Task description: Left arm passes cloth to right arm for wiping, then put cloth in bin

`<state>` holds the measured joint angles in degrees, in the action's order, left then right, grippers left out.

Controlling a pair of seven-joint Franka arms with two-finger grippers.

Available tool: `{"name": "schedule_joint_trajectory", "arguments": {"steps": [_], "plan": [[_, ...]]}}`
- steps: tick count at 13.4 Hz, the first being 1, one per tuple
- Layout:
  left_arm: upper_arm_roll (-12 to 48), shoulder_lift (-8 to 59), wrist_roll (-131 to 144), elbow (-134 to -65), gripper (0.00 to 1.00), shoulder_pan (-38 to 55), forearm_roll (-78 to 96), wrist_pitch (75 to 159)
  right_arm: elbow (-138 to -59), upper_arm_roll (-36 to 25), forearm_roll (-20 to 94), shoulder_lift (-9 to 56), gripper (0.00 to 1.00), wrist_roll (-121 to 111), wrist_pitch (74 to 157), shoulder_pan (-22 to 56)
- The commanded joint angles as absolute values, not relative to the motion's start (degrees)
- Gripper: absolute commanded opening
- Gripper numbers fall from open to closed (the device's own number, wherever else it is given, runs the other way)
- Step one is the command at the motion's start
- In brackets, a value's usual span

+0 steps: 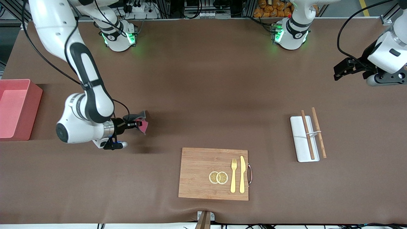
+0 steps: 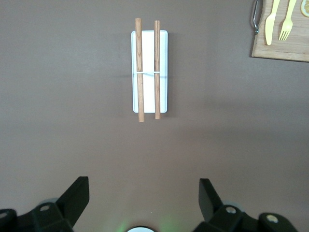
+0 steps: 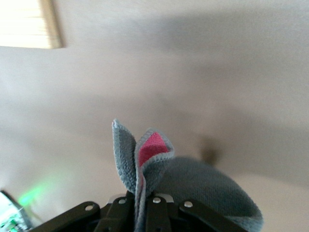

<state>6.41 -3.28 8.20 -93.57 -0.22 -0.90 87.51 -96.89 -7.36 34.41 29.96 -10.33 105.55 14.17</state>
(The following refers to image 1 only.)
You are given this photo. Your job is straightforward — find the grey and pink cloth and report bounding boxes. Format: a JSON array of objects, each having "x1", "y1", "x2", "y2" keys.
[{"x1": 122, "y1": 110, "x2": 148, "y2": 135}]

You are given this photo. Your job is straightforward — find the brown wooden chopstick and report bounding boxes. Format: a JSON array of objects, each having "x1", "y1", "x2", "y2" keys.
[
  {"x1": 301, "y1": 110, "x2": 315, "y2": 160},
  {"x1": 311, "y1": 107, "x2": 327, "y2": 159}
]

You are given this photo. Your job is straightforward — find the bamboo cutting board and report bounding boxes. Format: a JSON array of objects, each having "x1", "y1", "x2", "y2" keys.
[{"x1": 178, "y1": 147, "x2": 253, "y2": 201}]

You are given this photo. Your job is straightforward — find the white rectangular tray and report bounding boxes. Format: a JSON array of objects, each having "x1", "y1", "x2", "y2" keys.
[{"x1": 290, "y1": 115, "x2": 320, "y2": 163}]

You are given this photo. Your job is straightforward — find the orange snack packs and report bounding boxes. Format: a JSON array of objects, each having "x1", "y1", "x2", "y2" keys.
[{"x1": 253, "y1": 0, "x2": 293, "y2": 18}]

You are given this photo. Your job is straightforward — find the pink plastic bin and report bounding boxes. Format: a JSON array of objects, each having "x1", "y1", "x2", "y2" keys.
[{"x1": 0, "y1": 79, "x2": 43, "y2": 141}]

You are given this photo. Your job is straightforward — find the white power strip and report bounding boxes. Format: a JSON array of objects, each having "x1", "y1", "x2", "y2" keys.
[
  {"x1": 190, "y1": 11, "x2": 220, "y2": 19},
  {"x1": 126, "y1": 3, "x2": 159, "y2": 19}
]

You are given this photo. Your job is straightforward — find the yellow plastic fork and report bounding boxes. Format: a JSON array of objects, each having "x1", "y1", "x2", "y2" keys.
[{"x1": 230, "y1": 158, "x2": 238, "y2": 193}]

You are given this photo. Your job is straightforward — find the yellow plastic knife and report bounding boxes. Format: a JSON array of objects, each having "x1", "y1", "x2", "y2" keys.
[{"x1": 239, "y1": 156, "x2": 246, "y2": 194}]

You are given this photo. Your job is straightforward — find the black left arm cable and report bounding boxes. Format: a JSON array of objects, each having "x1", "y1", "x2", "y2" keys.
[{"x1": 337, "y1": 0, "x2": 398, "y2": 69}]

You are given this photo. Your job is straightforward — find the aluminium frame strut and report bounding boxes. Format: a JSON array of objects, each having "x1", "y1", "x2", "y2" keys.
[
  {"x1": 0, "y1": 0, "x2": 31, "y2": 30},
  {"x1": 380, "y1": 6, "x2": 401, "y2": 26}
]

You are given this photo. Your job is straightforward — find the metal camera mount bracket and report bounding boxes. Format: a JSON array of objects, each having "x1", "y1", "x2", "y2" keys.
[{"x1": 195, "y1": 211, "x2": 215, "y2": 229}]

